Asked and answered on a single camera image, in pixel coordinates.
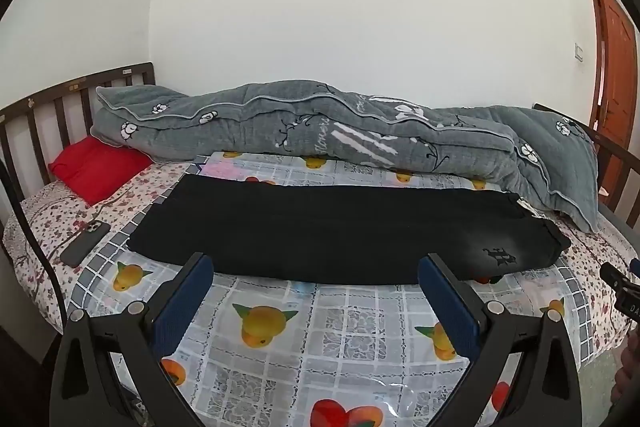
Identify black cable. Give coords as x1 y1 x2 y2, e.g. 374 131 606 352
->
0 162 68 313

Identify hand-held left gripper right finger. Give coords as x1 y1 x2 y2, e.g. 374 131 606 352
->
417 253 583 427

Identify dark smartphone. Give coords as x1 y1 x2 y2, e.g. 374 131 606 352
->
60 221 112 268

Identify person's right hand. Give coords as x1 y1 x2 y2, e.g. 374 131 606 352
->
612 332 640 410

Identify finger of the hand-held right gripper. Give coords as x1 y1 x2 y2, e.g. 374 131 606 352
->
600 262 629 295

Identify grey floral quilt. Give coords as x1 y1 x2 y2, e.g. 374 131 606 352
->
90 81 600 234

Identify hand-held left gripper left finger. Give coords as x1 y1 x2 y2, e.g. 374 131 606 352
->
49 252 216 427

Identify wooden bed headboard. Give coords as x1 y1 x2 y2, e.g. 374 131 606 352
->
0 62 156 228

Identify red pillow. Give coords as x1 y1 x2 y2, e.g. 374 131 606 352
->
48 137 153 206

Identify wooden bed footboard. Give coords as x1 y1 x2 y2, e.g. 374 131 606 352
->
532 103 640 230

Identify fruit print plastic mat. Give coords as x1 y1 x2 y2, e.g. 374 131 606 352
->
65 151 581 427

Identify brown wooden door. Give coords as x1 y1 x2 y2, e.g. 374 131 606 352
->
586 0 640 152

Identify floral bed sheet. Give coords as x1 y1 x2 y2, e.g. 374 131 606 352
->
2 162 640 368

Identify black pants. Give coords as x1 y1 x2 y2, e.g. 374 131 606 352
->
127 174 572 286

